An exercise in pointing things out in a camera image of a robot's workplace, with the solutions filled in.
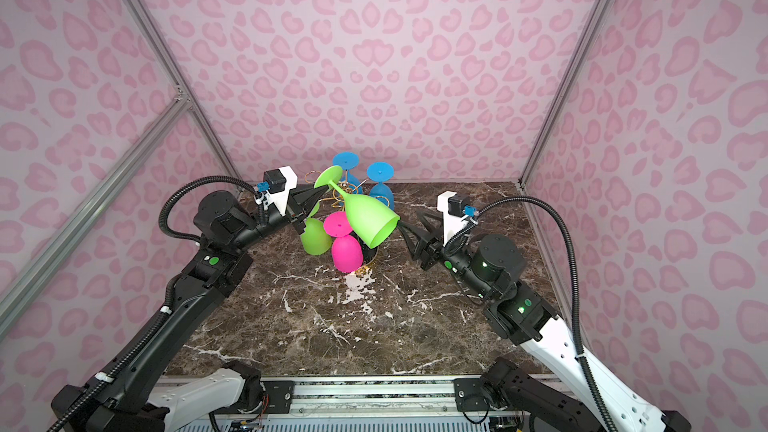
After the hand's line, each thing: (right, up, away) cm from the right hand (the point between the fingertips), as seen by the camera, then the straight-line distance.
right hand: (406, 218), depth 57 cm
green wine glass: (-24, -6, +23) cm, 34 cm away
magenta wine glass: (-15, -9, +19) cm, 26 cm away
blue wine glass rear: (-15, +15, +27) cm, 34 cm away
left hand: (-17, +8, +3) cm, 18 cm away
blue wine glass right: (-6, +12, +25) cm, 28 cm away
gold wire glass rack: (-17, +4, +21) cm, 27 cm away
